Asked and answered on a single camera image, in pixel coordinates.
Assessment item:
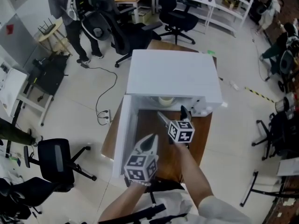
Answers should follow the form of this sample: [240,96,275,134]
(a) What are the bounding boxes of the white board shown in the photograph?
[277,157,299,177]

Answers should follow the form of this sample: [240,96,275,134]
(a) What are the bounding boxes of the person's white shirt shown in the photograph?
[140,190,253,224]

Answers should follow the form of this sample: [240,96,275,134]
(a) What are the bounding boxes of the black chest rig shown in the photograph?
[98,203,187,224]

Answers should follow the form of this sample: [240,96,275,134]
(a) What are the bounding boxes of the black metal stand frame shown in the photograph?
[240,170,299,207]

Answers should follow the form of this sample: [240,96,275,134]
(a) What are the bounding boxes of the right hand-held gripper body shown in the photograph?
[167,118,196,146]

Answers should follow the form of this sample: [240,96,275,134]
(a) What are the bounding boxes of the black router with antennas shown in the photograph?
[38,18,57,36]

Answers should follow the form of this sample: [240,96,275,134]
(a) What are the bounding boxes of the white microwave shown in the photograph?
[112,49,228,179]

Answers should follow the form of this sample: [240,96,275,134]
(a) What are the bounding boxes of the black bag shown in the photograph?
[28,54,70,96]

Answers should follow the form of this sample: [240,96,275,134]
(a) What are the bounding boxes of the black white-rimmed backpack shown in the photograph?
[80,10,112,42]
[279,49,295,76]

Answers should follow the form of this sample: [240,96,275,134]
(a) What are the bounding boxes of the white desk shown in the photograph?
[174,0,217,35]
[0,57,54,127]

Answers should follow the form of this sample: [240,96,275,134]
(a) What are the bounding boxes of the black mesh office chair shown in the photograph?
[0,176,75,220]

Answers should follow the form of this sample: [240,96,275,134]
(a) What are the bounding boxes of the wooden table with metal legs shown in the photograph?
[100,40,218,184]

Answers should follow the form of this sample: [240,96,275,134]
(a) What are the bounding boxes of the grey cabinet with red sticker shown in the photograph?
[0,13,39,66]

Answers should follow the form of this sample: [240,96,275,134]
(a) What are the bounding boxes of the round pale wooden stool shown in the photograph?
[37,20,73,57]

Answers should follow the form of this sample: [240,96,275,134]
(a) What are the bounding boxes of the person's right forearm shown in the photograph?
[173,141,214,216]

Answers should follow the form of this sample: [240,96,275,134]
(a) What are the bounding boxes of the black power cable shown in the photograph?
[80,63,118,126]

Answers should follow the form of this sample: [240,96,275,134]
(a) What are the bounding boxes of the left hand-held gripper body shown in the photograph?
[123,148,160,187]

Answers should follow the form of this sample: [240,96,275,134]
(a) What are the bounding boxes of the white shelf rack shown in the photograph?
[203,0,260,37]

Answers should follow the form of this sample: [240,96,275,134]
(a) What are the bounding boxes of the person's left forearm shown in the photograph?
[98,182,150,223]

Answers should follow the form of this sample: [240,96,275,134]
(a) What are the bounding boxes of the cream ceramic mug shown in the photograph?
[158,97,175,107]

